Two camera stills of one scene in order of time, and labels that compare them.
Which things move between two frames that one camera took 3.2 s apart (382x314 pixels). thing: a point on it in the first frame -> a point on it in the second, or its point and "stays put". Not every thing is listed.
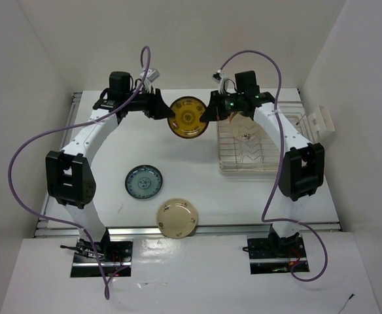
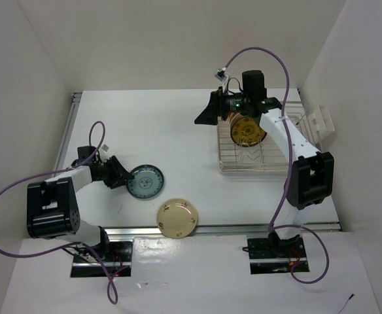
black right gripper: [214, 110] stays put
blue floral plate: [144, 182] stays put
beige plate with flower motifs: [176, 218] stays put
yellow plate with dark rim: [186, 123] -> [246, 131]
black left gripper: [157, 108] -> [120, 173]
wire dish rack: [261, 156] stays put
